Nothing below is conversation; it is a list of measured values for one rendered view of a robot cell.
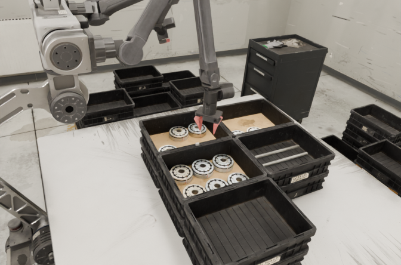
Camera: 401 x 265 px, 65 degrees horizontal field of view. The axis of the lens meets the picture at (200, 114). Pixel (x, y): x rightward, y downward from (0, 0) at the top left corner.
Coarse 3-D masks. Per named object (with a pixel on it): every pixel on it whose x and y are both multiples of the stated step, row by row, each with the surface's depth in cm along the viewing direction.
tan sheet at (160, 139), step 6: (168, 132) 173; (210, 132) 176; (156, 138) 168; (162, 138) 168; (168, 138) 169; (192, 138) 170; (198, 138) 171; (204, 138) 171; (210, 138) 171; (156, 144) 163; (162, 144) 164; (168, 144) 164; (174, 144) 164; (180, 144) 165; (186, 144) 165
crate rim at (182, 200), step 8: (200, 144) 149; (208, 144) 150; (168, 152) 143; (176, 152) 144; (160, 160) 138; (168, 176) 130; (264, 176) 134; (176, 184) 126; (232, 184) 128; (176, 192) 123; (208, 192) 123; (184, 200) 119
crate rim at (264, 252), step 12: (264, 180) 132; (216, 192) 124; (192, 216) 113; (312, 228) 112; (204, 240) 105; (288, 240) 107; (300, 240) 109; (264, 252) 102; (216, 264) 98; (228, 264) 98; (240, 264) 99
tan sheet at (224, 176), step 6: (234, 162) 156; (234, 168) 152; (240, 168) 152; (216, 174) 147; (222, 174) 147; (228, 174) 148; (192, 180) 143; (198, 180) 143; (204, 180) 143; (180, 186) 139; (204, 186) 140
